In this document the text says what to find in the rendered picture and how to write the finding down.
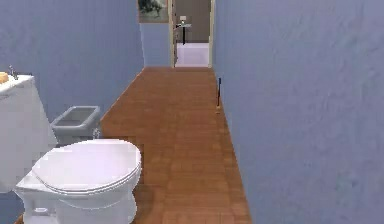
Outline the framed wall picture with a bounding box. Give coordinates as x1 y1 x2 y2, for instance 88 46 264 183
137 0 170 24

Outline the black plunger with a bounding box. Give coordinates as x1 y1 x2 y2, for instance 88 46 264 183
215 77 223 114

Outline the wooden room door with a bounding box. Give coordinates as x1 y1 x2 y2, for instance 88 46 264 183
171 0 179 68

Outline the grey bin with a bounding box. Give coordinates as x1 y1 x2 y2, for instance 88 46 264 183
50 105 102 146

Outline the white toilet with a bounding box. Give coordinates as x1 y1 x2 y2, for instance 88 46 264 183
13 138 143 224

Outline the metal tap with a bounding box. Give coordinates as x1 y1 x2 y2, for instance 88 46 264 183
8 64 20 81

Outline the black stand table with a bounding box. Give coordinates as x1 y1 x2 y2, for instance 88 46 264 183
177 15 193 46

